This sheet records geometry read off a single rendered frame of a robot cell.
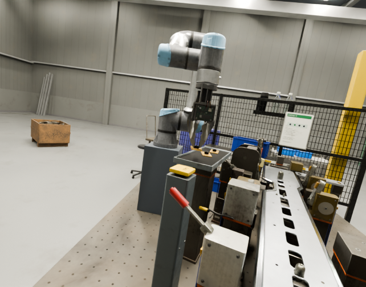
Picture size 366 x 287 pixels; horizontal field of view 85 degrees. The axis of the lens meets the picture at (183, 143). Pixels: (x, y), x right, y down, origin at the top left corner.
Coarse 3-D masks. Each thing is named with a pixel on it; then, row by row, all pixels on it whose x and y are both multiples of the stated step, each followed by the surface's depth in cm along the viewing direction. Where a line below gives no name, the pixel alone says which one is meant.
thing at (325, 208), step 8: (320, 192) 94; (320, 200) 91; (328, 200) 90; (336, 200) 89; (312, 208) 93; (320, 208) 92; (328, 208) 90; (336, 208) 90; (312, 216) 93; (320, 216) 92; (328, 216) 91; (320, 224) 93; (328, 224) 92; (320, 232) 93; (328, 232) 94
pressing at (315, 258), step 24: (264, 168) 146; (264, 192) 95; (288, 192) 101; (264, 216) 71; (288, 216) 74; (264, 240) 57; (312, 240) 61; (264, 264) 47; (288, 264) 49; (312, 264) 50
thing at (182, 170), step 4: (172, 168) 58; (176, 168) 58; (180, 168) 59; (184, 168) 60; (188, 168) 60; (192, 168) 61; (172, 172) 58; (176, 172) 57; (180, 172) 57; (184, 172) 56; (188, 172) 56; (192, 172) 59; (188, 176) 56
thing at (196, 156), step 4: (204, 148) 99; (208, 148) 101; (196, 152) 86; (200, 152) 88; (220, 152) 95; (224, 152) 96; (184, 156) 75; (188, 156) 76; (192, 156) 77; (196, 156) 78; (200, 156) 79; (212, 156) 83; (216, 156) 84; (220, 156) 85; (224, 156) 87; (188, 160) 70; (192, 160) 71; (196, 160) 72; (200, 160) 73; (204, 160) 74; (208, 160) 75; (212, 160) 76; (216, 160) 77; (204, 164) 68; (208, 164) 69; (212, 164) 69
